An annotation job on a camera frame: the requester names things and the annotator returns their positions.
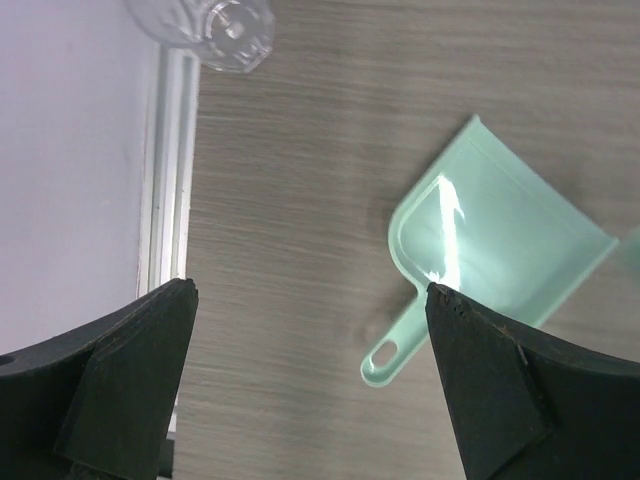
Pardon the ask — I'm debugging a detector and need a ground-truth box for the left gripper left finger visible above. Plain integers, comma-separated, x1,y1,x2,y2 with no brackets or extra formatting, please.
1,278,198,479

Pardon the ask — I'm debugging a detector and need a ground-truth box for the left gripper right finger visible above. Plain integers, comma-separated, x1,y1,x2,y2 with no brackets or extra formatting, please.
425,283,639,479

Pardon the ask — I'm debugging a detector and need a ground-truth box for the green plastic dustpan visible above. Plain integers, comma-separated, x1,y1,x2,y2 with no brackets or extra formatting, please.
360,115,619,387

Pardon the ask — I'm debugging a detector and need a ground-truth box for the green hand brush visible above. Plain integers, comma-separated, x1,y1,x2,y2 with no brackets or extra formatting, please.
617,227,640,275

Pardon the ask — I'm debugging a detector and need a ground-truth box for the clear glass cup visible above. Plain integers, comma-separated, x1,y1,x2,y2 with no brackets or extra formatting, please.
125,0,276,73

